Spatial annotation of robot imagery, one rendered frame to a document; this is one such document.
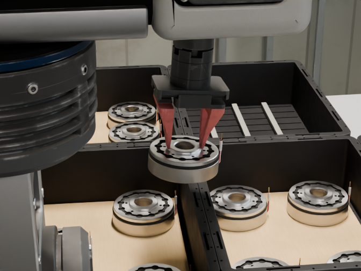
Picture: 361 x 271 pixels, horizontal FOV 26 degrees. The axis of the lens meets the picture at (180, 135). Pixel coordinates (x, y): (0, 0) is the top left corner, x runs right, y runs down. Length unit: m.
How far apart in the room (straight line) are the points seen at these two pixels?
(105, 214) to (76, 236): 0.75
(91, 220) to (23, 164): 0.85
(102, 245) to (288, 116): 0.62
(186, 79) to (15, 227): 0.59
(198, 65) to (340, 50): 2.53
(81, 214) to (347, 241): 0.45
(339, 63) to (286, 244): 2.38
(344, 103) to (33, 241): 1.70
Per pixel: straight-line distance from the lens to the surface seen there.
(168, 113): 1.08
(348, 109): 2.12
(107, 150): 1.34
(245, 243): 1.27
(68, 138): 0.51
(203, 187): 1.22
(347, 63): 3.61
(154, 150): 1.13
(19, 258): 0.54
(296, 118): 1.73
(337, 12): 3.52
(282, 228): 1.32
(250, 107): 1.77
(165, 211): 1.29
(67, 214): 1.36
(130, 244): 1.27
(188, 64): 1.07
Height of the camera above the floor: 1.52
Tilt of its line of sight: 25 degrees down
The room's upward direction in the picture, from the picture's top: straight up
